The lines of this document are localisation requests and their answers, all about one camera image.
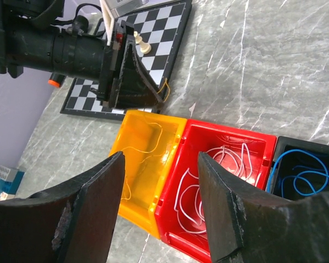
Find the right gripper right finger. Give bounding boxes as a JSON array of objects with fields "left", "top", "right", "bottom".
[{"left": 197, "top": 152, "right": 329, "bottom": 262}]

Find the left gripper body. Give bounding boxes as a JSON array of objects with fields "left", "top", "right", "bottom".
[{"left": 0, "top": 18, "right": 126, "bottom": 107}]

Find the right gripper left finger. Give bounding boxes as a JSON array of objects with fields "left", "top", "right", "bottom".
[{"left": 0, "top": 151, "right": 125, "bottom": 262}]

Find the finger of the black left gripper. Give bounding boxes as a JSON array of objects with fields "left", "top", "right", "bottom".
[{"left": 114, "top": 41, "right": 164, "bottom": 108}]

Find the blue cable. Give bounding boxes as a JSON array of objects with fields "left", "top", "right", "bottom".
[{"left": 266, "top": 149, "right": 329, "bottom": 197}]

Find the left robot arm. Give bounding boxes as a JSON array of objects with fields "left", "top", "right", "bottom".
[{"left": 0, "top": 1, "right": 164, "bottom": 109}]

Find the black marker orange cap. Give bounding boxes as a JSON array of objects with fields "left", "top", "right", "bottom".
[{"left": 48, "top": 73, "right": 66, "bottom": 88}]

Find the cream chess piece right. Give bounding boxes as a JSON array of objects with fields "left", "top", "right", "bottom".
[{"left": 134, "top": 31, "right": 151, "bottom": 54}]

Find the yellow plastic bin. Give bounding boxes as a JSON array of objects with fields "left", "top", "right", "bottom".
[{"left": 110, "top": 110, "right": 187, "bottom": 238}]

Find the red plastic bin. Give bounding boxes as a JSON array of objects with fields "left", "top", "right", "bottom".
[{"left": 155, "top": 119, "right": 277, "bottom": 262}]

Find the black plastic bin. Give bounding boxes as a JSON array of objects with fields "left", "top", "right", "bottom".
[{"left": 265, "top": 136, "right": 329, "bottom": 201}]

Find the toy brick structure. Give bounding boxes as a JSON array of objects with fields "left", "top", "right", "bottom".
[{"left": 0, "top": 165, "right": 25, "bottom": 201}]

